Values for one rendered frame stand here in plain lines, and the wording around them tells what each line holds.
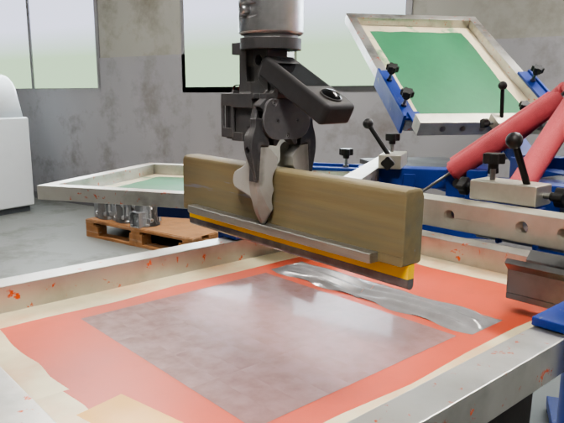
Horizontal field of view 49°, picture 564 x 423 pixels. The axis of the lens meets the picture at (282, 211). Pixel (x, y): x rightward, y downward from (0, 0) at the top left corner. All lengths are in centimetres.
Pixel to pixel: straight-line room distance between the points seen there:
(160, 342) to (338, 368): 20
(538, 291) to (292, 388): 34
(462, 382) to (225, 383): 22
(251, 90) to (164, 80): 547
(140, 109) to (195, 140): 78
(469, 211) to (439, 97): 121
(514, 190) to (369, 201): 54
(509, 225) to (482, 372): 52
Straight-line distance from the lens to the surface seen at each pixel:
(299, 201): 68
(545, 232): 105
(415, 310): 80
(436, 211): 114
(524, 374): 62
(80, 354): 71
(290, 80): 68
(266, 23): 70
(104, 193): 163
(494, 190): 114
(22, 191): 700
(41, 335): 77
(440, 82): 238
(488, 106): 232
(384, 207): 60
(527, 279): 81
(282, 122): 71
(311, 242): 66
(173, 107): 613
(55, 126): 752
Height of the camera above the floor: 123
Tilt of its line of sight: 11 degrees down
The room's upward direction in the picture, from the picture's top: straight up
